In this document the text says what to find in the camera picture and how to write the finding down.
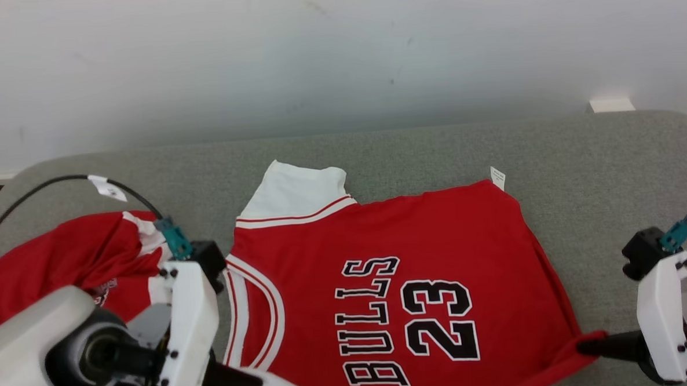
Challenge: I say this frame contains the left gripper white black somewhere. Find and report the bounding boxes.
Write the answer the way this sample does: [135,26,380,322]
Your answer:
[147,257,264,386]

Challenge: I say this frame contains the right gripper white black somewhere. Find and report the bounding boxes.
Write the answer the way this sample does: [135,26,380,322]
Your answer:
[572,250,687,386]

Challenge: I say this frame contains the red Bulls 23 jersey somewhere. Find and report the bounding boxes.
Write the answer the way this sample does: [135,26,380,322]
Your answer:
[208,145,611,386]

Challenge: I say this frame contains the red shorts with white stripe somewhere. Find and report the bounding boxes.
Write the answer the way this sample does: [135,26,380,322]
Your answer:
[0,209,179,339]

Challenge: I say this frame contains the grey fabric sofa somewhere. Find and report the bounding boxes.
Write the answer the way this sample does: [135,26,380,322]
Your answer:
[0,108,687,386]

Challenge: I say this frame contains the teal cable connector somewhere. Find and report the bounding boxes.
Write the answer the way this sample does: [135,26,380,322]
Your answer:
[154,215,195,261]
[659,212,687,254]

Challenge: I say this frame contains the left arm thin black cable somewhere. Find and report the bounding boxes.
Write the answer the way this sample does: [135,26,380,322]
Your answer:
[0,171,167,272]

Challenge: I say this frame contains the white cable tag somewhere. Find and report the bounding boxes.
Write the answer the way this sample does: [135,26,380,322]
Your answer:
[86,173,129,204]

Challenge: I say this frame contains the small white wall block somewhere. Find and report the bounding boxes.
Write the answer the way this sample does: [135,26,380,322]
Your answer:
[589,96,636,114]

